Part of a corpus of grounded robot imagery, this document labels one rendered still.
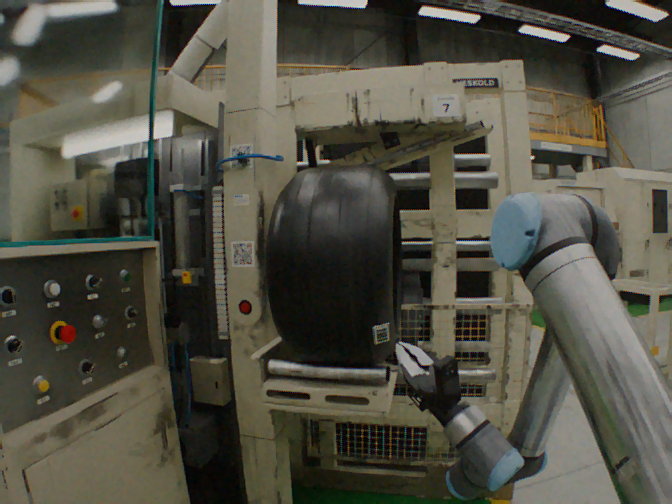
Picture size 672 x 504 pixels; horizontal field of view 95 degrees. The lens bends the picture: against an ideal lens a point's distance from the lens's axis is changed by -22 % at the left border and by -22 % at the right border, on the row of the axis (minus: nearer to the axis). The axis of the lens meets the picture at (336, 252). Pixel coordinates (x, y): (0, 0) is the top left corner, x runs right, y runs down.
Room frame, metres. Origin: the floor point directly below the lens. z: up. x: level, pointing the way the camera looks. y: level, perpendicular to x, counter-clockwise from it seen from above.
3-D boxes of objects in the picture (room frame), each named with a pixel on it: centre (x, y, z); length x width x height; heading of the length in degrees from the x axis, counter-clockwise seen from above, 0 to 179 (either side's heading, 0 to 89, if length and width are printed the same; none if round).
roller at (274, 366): (1.02, 0.03, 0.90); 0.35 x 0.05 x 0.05; 77
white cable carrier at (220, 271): (1.18, 0.35, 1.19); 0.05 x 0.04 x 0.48; 167
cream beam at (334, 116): (1.41, -0.18, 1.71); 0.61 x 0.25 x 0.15; 77
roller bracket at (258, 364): (1.19, 0.18, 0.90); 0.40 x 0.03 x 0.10; 167
